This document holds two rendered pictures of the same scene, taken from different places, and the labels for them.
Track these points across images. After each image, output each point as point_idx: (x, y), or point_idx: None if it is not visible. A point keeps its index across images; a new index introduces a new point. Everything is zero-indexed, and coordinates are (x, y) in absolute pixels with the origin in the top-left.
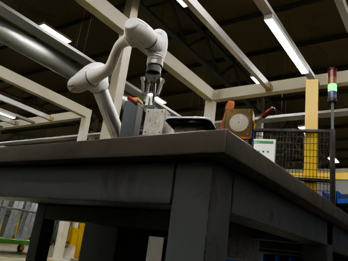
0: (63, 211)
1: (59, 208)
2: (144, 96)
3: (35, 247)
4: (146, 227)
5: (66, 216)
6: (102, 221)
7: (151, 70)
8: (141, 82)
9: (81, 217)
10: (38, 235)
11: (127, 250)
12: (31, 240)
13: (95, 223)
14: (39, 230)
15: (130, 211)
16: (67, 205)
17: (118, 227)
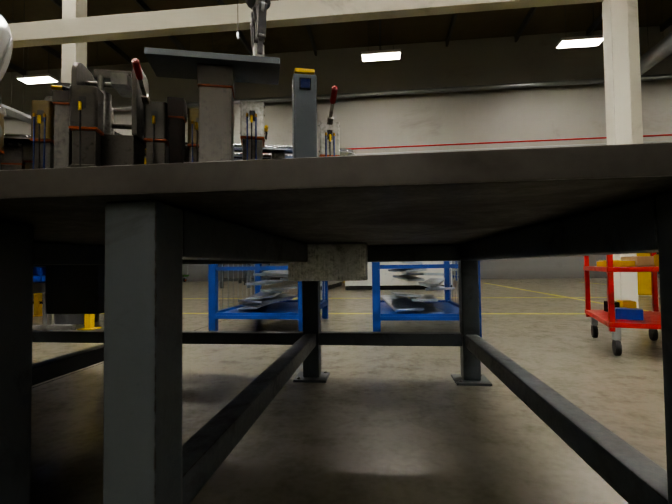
0: (220, 236)
1: (212, 227)
2: (262, 43)
3: (179, 356)
4: (286, 259)
5: (226, 249)
6: (263, 256)
7: (269, 6)
8: (266, 14)
9: (245, 250)
10: (179, 316)
11: None
12: (163, 338)
13: (236, 260)
14: (178, 297)
15: (278, 239)
16: (223, 220)
17: (32, 255)
